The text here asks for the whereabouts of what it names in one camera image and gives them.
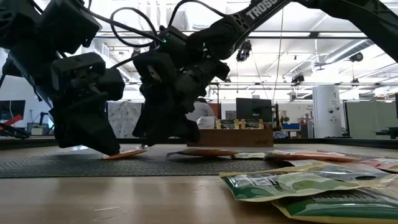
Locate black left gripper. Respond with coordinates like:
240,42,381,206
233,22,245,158
49,68,126,156

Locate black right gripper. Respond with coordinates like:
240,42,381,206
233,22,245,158
132,57,231,147

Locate dark grey woven placemat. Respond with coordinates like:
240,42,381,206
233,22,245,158
0,144,380,179

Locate brown wooden tea organizer box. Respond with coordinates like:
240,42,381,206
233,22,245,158
187,126,274,147

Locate person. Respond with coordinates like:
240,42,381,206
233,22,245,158
185,96,218,123

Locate white patterned curtain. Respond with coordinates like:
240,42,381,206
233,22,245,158
107,101,142,139

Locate red black clamp tool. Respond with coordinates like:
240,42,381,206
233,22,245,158
0,114,30,140

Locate black monitor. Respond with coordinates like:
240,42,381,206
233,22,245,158
235,98,274,123

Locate black overhead beam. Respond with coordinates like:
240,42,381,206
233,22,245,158
93,30,385,40

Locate white round column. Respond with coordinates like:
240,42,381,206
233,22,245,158
312,85,343,139

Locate grey partition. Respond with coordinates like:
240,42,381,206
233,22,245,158
343,101,397,139

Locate black background desk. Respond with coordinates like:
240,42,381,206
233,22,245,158
375,126,398,140

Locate black aluminium table frame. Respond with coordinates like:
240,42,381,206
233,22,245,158
0,136,398,150

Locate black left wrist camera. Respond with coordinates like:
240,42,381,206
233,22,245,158
51,52,106,93

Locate black wall screen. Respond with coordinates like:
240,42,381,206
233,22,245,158
0,100,26,121

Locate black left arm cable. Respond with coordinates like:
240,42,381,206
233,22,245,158
76,0,164,49

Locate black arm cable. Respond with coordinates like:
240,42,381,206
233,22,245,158
167,0,229,29
76,0,164,49

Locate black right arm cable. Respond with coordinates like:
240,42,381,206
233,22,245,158
167,0,229,29

